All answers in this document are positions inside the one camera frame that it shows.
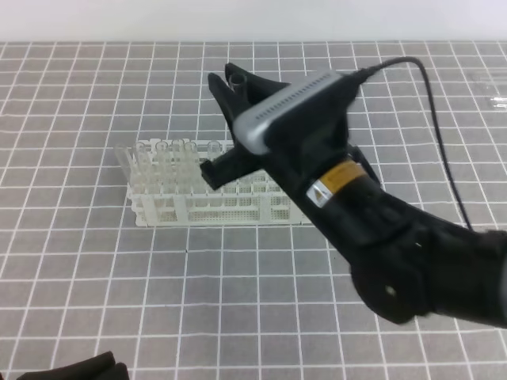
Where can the clear tube at table edge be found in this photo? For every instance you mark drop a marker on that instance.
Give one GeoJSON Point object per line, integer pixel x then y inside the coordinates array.
{"type": "Point", "coordinates": [488, 78]}
{"type": "Point", "coordinates": [497, 102]}

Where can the white plastic test tube rack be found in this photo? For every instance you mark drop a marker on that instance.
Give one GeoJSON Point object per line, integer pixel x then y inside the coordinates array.
{"type": "Point", "coordinates": [252, 200]}

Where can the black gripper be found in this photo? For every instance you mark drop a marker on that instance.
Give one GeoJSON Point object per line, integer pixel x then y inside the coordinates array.
{"type": "Point", "coordinates": [297, 167]}

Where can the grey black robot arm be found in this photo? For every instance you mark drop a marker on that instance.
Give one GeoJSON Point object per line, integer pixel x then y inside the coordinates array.
{"type": "Point", "coordinates": [404, 262]}

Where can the clear glass test tube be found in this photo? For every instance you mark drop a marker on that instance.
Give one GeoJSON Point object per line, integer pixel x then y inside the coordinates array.
{"type": "Point", "coordinates": [238, 84]}

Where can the clear test tube in rack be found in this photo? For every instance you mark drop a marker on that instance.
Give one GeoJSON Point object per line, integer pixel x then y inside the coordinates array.
{"type": "Point", "coordinates": [165, 166]}
{"type": "Point", "coordinates": [145, 167]}
{"type": "Point", "coordinates": [177, 147]}
{"type": "Point", "coordinates": [214, 150]}
{"type": "Point", "coordinates": [193, 173]}

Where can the leaning clear test tube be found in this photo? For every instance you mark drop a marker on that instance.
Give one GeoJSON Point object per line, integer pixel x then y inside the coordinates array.
{"type": "Point", "coordinates": [124, 157]}

